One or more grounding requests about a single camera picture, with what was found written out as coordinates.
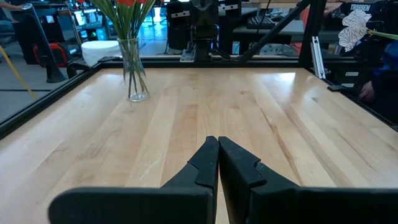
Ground silver aluminium extrusion piece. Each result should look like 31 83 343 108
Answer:
310 35 326 80

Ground clear glass vase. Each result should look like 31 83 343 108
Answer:
117 37 150 103

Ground person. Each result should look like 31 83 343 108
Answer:
0 0 24 35
371 40 398 122

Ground red flower bunch green leaves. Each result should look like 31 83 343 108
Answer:
89 0 157 94

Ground white patterned flower spray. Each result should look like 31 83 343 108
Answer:
338 10 398 53

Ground black metal table frame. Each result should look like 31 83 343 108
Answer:
0 0 398 141

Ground person's hand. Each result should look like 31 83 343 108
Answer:
358 80 377 105

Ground red black tool case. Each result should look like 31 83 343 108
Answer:
32 42 70 68

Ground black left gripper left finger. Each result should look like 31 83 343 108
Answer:
48 136 220 224

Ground grey desk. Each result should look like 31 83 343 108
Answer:
233 18 307 44

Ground black keyboard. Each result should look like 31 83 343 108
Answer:
247 15 277 30

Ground white round bin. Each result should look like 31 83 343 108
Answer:
81 40 123 68

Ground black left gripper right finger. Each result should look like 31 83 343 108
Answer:
218 136 398 224

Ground yellow cable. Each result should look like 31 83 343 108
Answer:
0 45 38 101

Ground black Trossen-printed object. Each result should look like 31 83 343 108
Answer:
340 0 389 19

